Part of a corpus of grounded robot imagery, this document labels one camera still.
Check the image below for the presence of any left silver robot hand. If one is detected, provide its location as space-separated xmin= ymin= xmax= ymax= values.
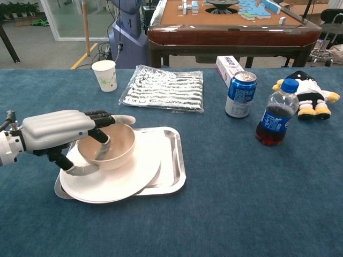
xmin=20 ymin=109 xmax=137 ymax=177

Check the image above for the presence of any beige bowl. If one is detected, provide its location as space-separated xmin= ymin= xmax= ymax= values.
xmin=77 ymin=123 xmax=136 ymax=171

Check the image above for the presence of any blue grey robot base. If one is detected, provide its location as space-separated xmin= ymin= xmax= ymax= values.
xmin=108 ymin=0 xmax=150 ymax=70

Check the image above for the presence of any silver metal tray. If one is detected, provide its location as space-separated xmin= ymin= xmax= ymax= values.
xmin=54 ymin=126 xmax=187 ymax=200

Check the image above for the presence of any white paper cup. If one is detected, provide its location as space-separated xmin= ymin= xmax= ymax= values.
xmin=91 ymin=59 xmax=118 ymax=93

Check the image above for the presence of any white round plate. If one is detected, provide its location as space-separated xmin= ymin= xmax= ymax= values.
xmin=59 ymin=131 xmax=161 ymax=204

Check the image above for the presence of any black desk leg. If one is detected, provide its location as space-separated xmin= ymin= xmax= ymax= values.
xmin=0 ymin=21 xmax=21 ymax=64

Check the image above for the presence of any wooden pole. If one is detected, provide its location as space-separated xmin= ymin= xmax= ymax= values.
xmin=81 ymin=0 xmax=91 ymax=57

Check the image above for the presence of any green object on floor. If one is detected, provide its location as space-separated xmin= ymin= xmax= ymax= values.
xmin=31 ymin=17 xmax=50 ymax=27

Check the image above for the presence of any striped cloth in plastic bag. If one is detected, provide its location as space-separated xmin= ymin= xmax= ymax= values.
xmin=118 ymin=64 xmax=204 ymax=113

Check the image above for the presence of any row of potted plants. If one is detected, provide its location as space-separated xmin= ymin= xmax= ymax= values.
xmin=0 ymin=1 xmax=41 ymax=19

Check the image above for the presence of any white blue mahjong tile stack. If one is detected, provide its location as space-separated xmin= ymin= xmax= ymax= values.
xmin=178 ymin=0 xmax=200 ymax=14

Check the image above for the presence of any white toothpaste box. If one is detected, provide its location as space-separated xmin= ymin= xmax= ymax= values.
xmin=215 ymin=55 xmax=246 ymax=89

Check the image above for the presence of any blue soda can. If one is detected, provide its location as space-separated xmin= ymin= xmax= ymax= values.
xmin=224 ymin=71 xmax=258 ymax=119

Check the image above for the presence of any brown mahjong table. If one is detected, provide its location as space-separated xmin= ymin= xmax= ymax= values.
xmin=146 ymin=0 xmax=323 ymax=69

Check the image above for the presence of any blue table cloth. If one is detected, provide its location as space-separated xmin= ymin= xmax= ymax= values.
xmin=0 ymin=66 xmax=343 ymax=257

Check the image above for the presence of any cola bottle blue cap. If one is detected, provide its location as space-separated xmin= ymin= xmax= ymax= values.
xmin=255 ymin=78 xmax=300 ymax=147

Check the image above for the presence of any blue mahjong tile cluster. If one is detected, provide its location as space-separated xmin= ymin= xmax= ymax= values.
xmin=238 ymin=0 xmax=282 ymax=21

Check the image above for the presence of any black white plush penguin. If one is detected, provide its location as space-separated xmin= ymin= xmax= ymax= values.
xmin=272 ymin=70 xmax=341 ymax=120

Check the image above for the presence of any black tripod stand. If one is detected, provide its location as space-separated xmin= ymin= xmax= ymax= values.
xmin=302 ymin=0 xmax=314 ymax=20

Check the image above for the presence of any chrome black swivel chair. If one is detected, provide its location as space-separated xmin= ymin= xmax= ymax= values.
xmin=310 ymin=9 xmax=343 ymax=67

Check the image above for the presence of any floor cable bundle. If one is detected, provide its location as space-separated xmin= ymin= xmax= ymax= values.
xmin=98 ymin=41 xmax=113 ymax=61

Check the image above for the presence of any glass partition white frame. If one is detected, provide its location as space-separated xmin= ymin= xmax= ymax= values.
xmin=40 ymin=0 xmax=113 ymax=42

